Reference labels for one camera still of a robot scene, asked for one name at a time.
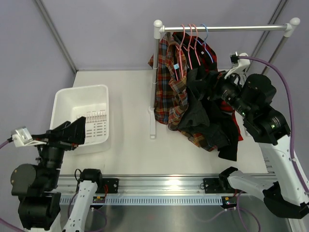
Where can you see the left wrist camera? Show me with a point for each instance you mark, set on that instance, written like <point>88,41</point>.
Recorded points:
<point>21,137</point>

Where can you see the white slotted cable duct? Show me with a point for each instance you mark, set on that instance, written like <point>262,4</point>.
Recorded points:
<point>158,200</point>

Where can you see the dark pinstripe shirt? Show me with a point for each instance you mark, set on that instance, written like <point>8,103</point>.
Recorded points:
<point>190,64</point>

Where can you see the metal clothes rack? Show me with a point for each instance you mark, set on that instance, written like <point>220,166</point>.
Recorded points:
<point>159,28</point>

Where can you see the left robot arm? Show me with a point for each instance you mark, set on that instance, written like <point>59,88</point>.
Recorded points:
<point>34,184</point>

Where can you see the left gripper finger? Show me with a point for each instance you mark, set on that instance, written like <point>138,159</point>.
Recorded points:
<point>63,127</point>
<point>75,132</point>

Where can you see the plain black shirt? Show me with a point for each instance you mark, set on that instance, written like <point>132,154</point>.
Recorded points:
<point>223,116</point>

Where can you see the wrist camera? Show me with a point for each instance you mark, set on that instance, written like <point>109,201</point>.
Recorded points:
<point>239,64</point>
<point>21,137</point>

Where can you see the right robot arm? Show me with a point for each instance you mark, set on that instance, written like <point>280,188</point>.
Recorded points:
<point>285,198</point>

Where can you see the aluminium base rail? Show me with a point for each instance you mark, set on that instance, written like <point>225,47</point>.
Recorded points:
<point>184,184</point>

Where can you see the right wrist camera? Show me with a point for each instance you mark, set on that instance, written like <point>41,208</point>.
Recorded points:
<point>239,64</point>

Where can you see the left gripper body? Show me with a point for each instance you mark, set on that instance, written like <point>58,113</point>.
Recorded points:
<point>55,143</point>

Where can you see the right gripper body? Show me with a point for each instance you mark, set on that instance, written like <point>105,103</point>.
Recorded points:
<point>224,89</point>

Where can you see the white plastic basket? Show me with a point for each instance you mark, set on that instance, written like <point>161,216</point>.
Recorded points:
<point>92,102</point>

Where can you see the red black checked shirt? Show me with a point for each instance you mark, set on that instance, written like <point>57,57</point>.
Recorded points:
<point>209,60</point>

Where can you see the orange plaid shirt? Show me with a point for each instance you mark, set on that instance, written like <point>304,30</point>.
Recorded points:
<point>172,91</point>

